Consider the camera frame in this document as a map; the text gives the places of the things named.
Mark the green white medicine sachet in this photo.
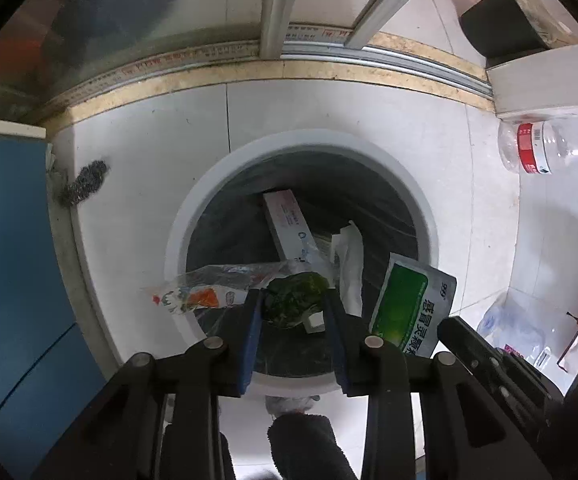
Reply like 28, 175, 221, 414
369, 254, 457, 358

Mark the clear colourful snack wrapper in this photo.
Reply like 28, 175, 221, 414
148, 261, 300, 315

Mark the green wrapper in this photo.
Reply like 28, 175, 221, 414
261, 272, 329, 330

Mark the white tissue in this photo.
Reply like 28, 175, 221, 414
330, 221, 364, 318

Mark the white Doctor toothpaste box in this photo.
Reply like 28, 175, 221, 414
263, 190, 322, 266

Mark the white round trash bin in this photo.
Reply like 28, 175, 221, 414
164, 128, 440, 401

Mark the clear plastic bag on floor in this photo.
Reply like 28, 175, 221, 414
476, 288, 552, 370

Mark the clear plastic water bottle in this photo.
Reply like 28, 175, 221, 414
497, 117, 578, 176

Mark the black scrub brush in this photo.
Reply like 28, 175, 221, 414
58, 159, 109, 208

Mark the black flower pot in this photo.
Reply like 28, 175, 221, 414
459, 0, 571, 68

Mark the sliding glass door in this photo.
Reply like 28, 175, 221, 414
0, 0, 492, 124

